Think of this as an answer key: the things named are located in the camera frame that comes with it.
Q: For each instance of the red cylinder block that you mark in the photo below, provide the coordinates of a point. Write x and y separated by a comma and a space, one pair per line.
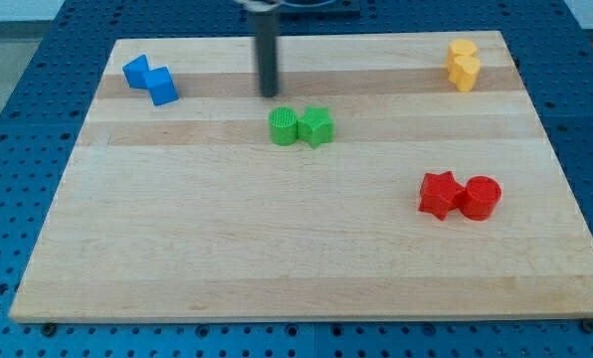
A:
481, 195

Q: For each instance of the green cylinder block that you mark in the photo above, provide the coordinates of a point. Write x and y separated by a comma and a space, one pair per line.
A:
283, 126

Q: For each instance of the red star block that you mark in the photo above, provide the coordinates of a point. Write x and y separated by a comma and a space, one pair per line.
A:
440, 194

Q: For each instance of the blue triangular block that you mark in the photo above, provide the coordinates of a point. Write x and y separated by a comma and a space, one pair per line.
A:
134, 72

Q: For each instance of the green star block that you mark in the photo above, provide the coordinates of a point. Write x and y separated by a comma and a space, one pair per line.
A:
315, 127

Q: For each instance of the light wooden board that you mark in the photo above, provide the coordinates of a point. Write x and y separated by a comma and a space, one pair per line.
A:
188, 212

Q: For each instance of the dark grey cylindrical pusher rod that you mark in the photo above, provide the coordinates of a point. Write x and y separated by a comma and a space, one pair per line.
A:
266, 31

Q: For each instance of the yellow hexagon block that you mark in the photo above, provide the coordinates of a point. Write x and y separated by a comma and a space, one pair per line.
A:
460, 47

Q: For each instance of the blue cube block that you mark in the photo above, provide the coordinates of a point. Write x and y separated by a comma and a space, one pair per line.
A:
160, 85

